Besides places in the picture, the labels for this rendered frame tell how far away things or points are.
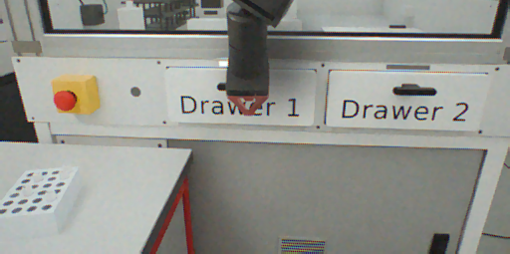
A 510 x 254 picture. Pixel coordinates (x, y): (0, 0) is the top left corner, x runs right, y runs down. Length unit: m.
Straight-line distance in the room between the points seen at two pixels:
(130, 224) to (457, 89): 0.61
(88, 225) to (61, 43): 0.38
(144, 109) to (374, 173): 0.51
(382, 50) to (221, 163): 0.41
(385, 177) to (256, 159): 0.28
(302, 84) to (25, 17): 0.55
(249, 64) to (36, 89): 0.50
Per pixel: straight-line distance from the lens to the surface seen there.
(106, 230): 0.55
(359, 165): 0.78
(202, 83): 0.67
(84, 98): 0.74
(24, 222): 0.57
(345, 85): 0.66
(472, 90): 0.74
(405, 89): 0.66
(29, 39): 0.82
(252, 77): 0.53
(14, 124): 1.43
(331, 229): 0.87
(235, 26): 0.47
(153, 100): 0.73
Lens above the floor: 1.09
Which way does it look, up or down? 22 degrees down
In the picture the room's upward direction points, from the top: straight up
